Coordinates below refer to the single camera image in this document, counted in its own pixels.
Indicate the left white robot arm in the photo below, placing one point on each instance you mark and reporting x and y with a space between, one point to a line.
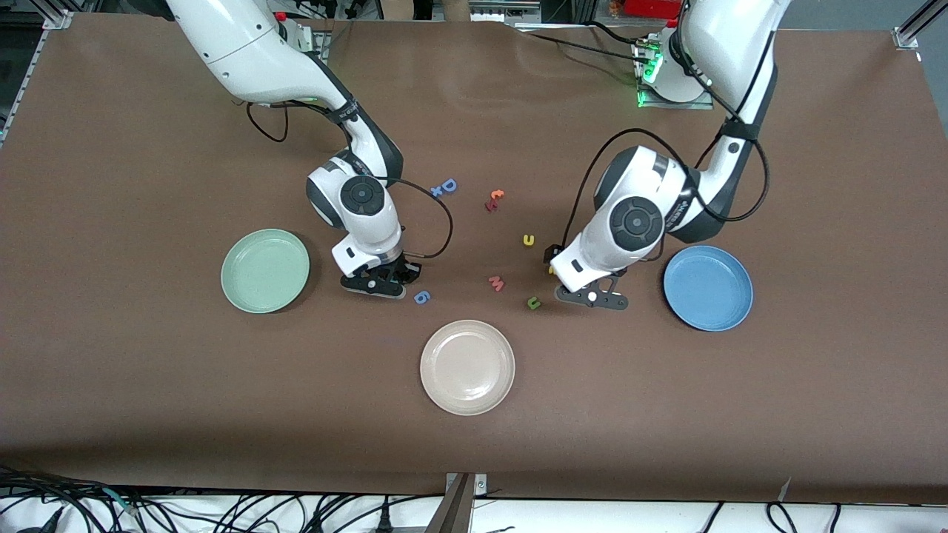
637 222

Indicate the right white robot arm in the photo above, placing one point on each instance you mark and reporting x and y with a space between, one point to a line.
244 52

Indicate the blue plate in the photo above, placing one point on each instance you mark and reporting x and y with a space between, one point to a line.
708 288

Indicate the grey metal frame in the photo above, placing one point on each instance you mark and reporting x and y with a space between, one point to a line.
496 11

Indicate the pink letter w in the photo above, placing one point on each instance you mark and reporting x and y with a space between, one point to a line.
496 283

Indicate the person forearm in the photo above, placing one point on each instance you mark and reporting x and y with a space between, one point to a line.
457 7

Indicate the green plate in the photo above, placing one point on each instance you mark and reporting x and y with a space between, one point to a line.
265 271

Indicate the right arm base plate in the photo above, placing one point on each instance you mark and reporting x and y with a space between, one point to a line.
317 41

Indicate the blue number 6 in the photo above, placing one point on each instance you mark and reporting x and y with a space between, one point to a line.
422 300

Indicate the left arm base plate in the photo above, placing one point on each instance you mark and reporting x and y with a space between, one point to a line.
652 104

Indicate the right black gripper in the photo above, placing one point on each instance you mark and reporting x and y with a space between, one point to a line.
406 269

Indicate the brown table cover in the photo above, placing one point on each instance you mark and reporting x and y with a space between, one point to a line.
148 400

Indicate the aluminium profile rail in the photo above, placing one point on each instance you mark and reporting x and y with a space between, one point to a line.
907 35
32 74

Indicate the red box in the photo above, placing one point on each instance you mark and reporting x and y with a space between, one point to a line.
648 7

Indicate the metal table bracket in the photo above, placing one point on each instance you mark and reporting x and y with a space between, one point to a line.
459 507

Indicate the beige plate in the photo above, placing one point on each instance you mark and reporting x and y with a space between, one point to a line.
467 367

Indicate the blue letter D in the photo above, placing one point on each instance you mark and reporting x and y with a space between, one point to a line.
444 185

